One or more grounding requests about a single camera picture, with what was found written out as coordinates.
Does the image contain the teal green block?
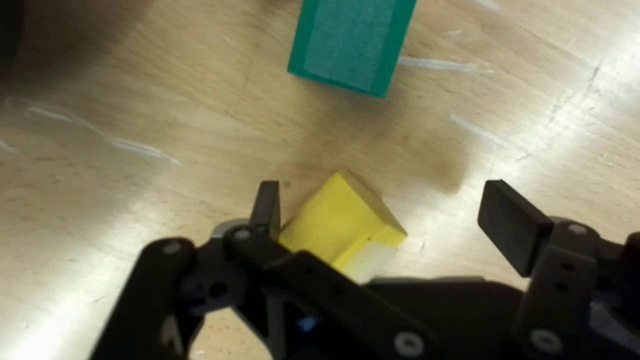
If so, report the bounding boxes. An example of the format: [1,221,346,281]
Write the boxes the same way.
[285,0,419,100]

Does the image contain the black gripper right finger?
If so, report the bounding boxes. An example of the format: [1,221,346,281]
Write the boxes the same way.
[475,178,640,360]

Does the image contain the yellow house shaped block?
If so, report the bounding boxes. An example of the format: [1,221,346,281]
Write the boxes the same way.
[275,167,410,273]

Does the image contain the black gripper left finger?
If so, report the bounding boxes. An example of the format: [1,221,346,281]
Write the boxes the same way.
[87,178,431,360]

